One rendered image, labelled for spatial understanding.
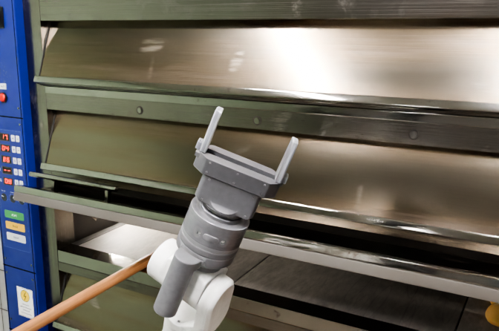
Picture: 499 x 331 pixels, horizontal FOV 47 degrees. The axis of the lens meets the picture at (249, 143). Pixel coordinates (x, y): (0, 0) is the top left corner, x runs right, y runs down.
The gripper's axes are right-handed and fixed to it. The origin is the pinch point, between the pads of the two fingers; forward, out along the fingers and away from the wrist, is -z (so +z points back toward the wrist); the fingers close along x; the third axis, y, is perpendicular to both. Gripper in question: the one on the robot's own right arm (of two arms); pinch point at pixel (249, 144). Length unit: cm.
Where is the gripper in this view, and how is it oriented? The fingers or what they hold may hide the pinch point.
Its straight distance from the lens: 76.6
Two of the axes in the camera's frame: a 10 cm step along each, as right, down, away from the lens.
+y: 1.0, -3.2, 9.4
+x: -9.3, -3.8, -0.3
